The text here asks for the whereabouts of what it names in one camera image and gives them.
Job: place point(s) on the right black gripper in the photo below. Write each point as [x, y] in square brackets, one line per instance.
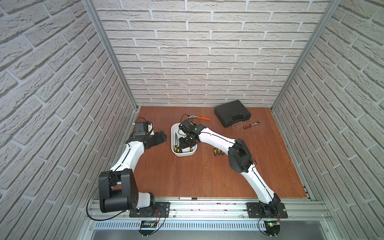
[183, 144]

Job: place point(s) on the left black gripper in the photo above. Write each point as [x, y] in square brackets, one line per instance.
[157, 138]

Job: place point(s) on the white plastic storage box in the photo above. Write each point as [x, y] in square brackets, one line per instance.
[189, 151]

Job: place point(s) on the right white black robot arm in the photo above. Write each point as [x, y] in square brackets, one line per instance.
[240, 160]

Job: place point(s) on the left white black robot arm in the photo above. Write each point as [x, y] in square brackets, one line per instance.
[118, 189]

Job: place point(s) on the black plastic tool case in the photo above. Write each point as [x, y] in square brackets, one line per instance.
[231, 113]

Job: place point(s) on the left small circuit board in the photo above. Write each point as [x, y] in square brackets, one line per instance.
[147, 228]

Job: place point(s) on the small circuit board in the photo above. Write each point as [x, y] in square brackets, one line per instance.
[147, 228]
[272, 229]

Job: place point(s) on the right small circuit board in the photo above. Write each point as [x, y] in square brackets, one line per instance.
[272, 229]

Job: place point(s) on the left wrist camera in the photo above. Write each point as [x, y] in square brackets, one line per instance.
[150, 128]

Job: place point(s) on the orange handled pliers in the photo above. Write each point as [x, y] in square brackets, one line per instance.
[191, 117]

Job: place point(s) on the red handled ratchet wrench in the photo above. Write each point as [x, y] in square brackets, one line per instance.
[251, 125]

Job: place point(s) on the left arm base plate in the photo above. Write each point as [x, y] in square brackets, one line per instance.
[158, 210]

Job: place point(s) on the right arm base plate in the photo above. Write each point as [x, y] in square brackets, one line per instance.
[256, 210]

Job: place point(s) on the aluminium front rail frame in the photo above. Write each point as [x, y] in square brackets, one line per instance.
[217, 214]

